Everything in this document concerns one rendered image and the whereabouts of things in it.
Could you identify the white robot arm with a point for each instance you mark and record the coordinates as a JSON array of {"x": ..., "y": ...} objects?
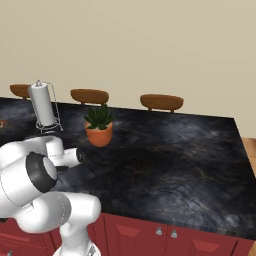
[{"x": 20, "y": 180}]

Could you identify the grey cabinet knob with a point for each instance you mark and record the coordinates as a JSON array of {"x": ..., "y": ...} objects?
[
  {"x": 174, "y": 234},
  {"x": 159, "y": 230}
]

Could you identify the red cabinet door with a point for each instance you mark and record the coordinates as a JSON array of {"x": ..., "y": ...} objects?
[
  {"x": 206, "y": 245},
  {"x": 133, "y": 238}
]

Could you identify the red cabinet drawer front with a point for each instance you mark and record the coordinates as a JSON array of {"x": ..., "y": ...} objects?
[{"x": 23, "y": 241}]

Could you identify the terracotta plant pot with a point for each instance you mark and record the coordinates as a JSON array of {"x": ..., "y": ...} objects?
[{"x": 99, "y": 136}]

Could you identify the green succulent plant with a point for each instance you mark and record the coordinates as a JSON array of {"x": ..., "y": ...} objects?
[{"x": 99, "y": 117}]

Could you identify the brown wooden stool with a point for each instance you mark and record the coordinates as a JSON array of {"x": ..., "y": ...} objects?
[
  {"x": 89, "y": 96},
  {"x": 161, "y": 101},
  {"x": 20, "y": 90}
]

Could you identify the white paper towel roll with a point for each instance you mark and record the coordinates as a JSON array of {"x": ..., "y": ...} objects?
[{"x": 42, "y": 104}]

